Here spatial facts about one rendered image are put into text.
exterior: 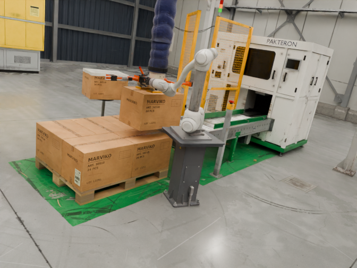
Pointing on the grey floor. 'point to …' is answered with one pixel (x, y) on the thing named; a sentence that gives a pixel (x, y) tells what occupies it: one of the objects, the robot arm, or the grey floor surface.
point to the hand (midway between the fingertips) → (138, 78)
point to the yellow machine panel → (21, 35)
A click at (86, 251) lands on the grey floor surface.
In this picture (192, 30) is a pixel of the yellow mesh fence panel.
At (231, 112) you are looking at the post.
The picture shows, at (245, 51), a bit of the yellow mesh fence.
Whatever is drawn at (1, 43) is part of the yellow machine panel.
